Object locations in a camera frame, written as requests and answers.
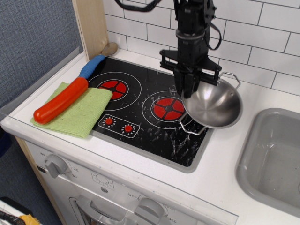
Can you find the small stainless steel pan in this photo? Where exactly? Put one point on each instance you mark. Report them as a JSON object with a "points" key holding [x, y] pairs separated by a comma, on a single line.
{"points": [[211, 106]]}

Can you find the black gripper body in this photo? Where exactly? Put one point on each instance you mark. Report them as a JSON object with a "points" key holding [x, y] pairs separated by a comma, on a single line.
{"points": [[192, 56]]}

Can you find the green cloth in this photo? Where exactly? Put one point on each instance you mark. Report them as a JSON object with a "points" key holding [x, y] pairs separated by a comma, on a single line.
{"points": [[79, 119]]}

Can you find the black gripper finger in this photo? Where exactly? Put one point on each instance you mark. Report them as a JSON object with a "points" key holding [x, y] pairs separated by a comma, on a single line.
{"points": [[191, 82], [179, 80]]}

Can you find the beige wooden post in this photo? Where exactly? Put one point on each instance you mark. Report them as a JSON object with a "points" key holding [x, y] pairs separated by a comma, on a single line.
{"points": [[90, 17]]}

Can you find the white toy oven front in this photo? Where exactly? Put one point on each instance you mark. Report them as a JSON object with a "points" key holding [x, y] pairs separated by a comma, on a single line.
{"points": [[85, 197]]}

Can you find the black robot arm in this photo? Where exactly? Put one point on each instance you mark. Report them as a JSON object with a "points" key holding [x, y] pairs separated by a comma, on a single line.
{"points": [[194, 19]]}

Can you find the black toy stove top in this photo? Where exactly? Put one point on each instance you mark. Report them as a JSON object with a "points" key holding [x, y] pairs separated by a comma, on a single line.
{"points": [[146, 115]]}

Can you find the grey timer knob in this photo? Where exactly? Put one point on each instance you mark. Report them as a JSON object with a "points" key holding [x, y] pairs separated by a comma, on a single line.
{"points": [[55, 165]]}

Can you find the grey oven knob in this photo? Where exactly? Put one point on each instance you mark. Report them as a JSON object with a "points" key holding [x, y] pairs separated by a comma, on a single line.
{"points": [[149, 210]]}

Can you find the red and blue spatula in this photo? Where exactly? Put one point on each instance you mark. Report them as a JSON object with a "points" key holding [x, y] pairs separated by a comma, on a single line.
{"points": [[69, 95]]}

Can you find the grey sink basin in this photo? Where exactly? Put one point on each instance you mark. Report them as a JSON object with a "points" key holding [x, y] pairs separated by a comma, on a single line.
{"points": [[269, 167]]}

